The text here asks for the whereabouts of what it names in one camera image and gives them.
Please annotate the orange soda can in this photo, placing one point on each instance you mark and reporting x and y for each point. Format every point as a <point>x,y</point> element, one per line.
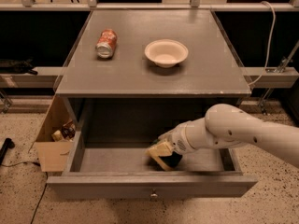
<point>106,44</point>

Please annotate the green and yellow sponge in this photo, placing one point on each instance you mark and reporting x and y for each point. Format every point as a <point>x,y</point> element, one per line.
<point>168,163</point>

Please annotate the metal drawer knob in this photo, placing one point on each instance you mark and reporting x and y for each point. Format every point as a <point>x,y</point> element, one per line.
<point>154,195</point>

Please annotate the black item on ledge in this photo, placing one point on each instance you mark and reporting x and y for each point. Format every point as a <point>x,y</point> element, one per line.
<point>8,66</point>

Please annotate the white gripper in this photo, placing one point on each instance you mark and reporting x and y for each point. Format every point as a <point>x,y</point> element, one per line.
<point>177,139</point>

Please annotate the cardboard box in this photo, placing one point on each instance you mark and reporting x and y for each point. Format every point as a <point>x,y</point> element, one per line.
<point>52,147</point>

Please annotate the black object on floor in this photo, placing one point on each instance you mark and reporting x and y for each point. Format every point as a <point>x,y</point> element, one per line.
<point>8,144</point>

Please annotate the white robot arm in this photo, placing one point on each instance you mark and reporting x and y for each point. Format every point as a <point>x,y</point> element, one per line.
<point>225,126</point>

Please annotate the white paper bowl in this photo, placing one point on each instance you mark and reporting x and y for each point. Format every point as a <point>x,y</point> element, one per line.
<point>166,53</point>

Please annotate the grey cabinet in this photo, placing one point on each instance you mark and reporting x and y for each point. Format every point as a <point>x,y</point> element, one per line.
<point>142,72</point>

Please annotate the snack packets in box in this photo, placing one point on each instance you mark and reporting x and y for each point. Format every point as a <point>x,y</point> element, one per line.
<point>66,133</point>

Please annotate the open grey top drawer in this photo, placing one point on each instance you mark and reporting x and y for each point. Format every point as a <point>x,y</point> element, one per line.
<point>124,171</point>

